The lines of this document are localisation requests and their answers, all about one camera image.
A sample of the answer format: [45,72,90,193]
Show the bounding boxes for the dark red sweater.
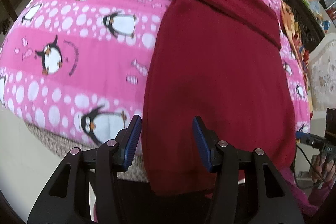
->
[141,0,295,196]

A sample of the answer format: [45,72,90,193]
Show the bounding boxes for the magenta sleeve forearm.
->
[280,166,335,217]

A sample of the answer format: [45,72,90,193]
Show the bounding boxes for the person right hand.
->
[311,153,335,183]

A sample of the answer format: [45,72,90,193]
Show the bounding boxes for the white upholstered chair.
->
[308,33,336,111]

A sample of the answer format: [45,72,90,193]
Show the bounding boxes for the dark wooden headboard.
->
[283,0,325,53]

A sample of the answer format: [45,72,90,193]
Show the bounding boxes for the pink penguin blanket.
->
[0,0,312,148]

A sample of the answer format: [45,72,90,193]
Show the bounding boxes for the orange cartoon blanket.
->
[278,2,313,123]

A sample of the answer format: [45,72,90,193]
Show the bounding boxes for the cluttered items on shelf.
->
[303,0,335,34]

